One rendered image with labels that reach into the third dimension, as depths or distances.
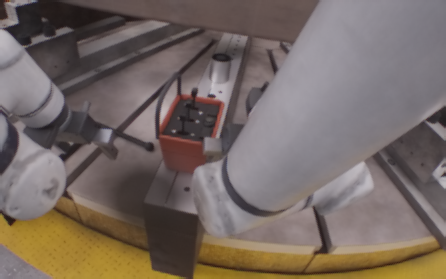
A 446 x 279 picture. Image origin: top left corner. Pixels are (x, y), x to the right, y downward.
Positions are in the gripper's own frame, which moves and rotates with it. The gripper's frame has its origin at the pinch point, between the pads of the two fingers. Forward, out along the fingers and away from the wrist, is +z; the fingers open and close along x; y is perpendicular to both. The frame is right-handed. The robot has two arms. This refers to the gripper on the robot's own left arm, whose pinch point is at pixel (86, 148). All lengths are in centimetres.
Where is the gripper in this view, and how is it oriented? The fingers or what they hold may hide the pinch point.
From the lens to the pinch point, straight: 72.5
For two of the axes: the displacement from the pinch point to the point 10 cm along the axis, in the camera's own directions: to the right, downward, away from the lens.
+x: -9.9, -1.0, 1.2
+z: 0.6, 4.5, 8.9
